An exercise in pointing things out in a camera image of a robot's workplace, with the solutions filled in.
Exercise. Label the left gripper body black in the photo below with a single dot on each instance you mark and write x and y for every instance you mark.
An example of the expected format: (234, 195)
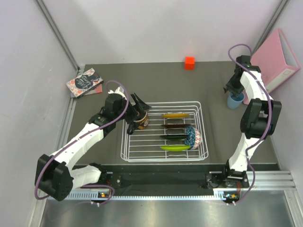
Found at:
(132, 113)

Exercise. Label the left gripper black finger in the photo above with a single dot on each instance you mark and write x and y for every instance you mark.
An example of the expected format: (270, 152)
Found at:
(142, 107)
(136, 99)

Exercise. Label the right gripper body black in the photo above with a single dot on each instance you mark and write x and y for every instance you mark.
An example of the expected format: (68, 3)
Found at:
(234, 85)

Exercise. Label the lime green plate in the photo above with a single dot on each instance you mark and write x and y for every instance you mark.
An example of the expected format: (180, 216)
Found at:
(175, 148)

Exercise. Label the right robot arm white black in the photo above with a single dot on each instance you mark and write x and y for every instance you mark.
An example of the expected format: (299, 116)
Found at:
(258, 121)

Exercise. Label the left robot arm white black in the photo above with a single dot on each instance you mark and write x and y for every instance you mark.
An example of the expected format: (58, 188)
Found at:
(56, 175)

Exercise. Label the light blue cup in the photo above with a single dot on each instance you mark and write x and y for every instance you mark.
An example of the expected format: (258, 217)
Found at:
(233, 101)

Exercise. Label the yellow patterned plate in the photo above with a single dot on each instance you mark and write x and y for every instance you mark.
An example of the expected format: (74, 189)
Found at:
(175, 115)

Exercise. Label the red floral plate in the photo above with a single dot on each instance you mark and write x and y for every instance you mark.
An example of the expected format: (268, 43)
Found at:
(175, 126)

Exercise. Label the black plate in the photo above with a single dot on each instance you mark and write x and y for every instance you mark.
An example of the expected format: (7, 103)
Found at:
(174, 136)

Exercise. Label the pink book underneath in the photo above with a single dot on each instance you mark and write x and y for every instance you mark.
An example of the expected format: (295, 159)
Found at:
(96, 90)

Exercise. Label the orange cube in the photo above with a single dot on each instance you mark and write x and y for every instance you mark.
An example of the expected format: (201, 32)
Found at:
(189, 63)

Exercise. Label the blue white patterned bowl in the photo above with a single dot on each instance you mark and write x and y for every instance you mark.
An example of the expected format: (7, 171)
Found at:
(194, 138)

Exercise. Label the Little Women book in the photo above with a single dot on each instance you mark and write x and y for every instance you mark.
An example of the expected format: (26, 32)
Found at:
(83, 83)

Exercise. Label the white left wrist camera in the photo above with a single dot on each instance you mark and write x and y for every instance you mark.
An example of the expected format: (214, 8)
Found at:
(119, 91)

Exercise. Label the white wire dish rack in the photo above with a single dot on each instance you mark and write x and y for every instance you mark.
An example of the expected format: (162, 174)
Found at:
(144, 145)

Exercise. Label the pink ring binder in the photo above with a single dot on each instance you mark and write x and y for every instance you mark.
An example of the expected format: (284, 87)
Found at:
(276, 60)

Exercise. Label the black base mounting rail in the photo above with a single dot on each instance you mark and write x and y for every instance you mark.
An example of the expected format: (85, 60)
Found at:
(167, 180)

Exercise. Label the aluminium frame post right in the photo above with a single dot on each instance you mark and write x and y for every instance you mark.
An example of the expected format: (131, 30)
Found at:
(270, 25)

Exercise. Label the aluminium frame post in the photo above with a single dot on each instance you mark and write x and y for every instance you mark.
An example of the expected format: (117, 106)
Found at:
(270, 25)
(53, 26)

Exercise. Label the aluminium frame post left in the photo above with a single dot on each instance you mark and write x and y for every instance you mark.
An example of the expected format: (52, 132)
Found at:
(53, 26)

